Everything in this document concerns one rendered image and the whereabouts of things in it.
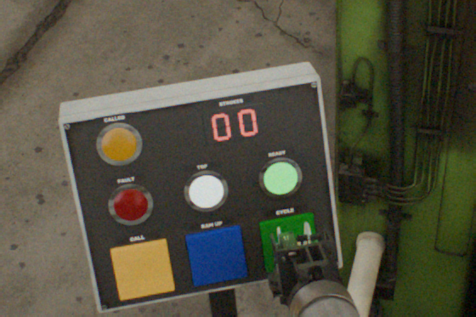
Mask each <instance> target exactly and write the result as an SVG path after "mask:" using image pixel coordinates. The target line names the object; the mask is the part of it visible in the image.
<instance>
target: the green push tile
mask: <svg viewBox="0 0 476 317"><path fill-rule="evenodd" d="M304 223H308V224H309V227H310V232H311V234H316V233H315V220H314V215H313V213H312V212H308V213H304V214H298V215H294V216H289V217H284V218H275V219H270V220H265V221H260V222H258V224H259V230H260V236H261V242H262V248H263V260H264V266H265V268H266V272H267V273H272V271H273V270H274V268H275V265H274V259H275V255H274V253H273V250H272V244H271V237H270V234H273V236H274V238H275V243H279V242H278V235H277V228H278V227H279V228H280V232H281V233H284V232H289V231H293V234H294V235H295V238H296V235H302V234H304ZM296 239H297V238H296Z"/></svg>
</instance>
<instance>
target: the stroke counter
mask: <svg viewBox="0 0 476 317"><path fill-rule="evenodd" d="M246 112H252V121H249V122H243V121H242V116H241V114H246ZM241 114H239V119H240V123H243V124H242V125H241V134H245V136H247V135H253V134H254V133H255V132H257V128H256V122H254V121H255V115H254V110H251V109H248V110H242V111H241ZM220 117H224V119H225V125H224V126H219V127H216V123H215V118H220ZM247 124H253V130H254V132H250V133H244V127H243V125H247ZM212 125H213V128H216V129H213V131H214V137H215V139H218V140H222V139H228V138H229V137H230V136H231V133H230V127H226V126H229V125H230V123H229V117H228V116H224V114H223V115H217V116H214V118H212ZM221 128H226V130H228V136H225V137H220V138H218V135H217V129H221Z"/></svg>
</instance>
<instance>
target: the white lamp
mask: <svg viewBox="0 0 476 317"><path fill-rule="evenodd" d="M222 195H223V187H222V185H221V183H220V182H219V181H218V180H217V179H215V178H213V176H208V175H207V176H202V178H198V179H196V180H195V181H194V182H193V183H192V185H191V186H190V199H191V200H192V201H193V202H194V203H195V204H196V205H198V206H201V207H210V206H213V205H215V204H216V203H218V202H219V200H220V199H221V197H222Z"/></svg>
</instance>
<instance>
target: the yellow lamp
mask: <svg viewBox="0 0 476 317"><path fill-rule="evenodd" d="M136 146H137V143H136V139H135V137H134V136H133V134H132V133H131V132H129V131H128V130H127V129H124V128H116V129H113V130H111V131H109V132H108V133H106V134H105V136H104V137H103V139H102V150H103V152H104V154H105V155H106V156H107V157H108V158H110V159H111V160H114V161H125V160H127V159H128V158H130V157H131V156H132V155H133V154H134V152H135V151H136Z"/></svg>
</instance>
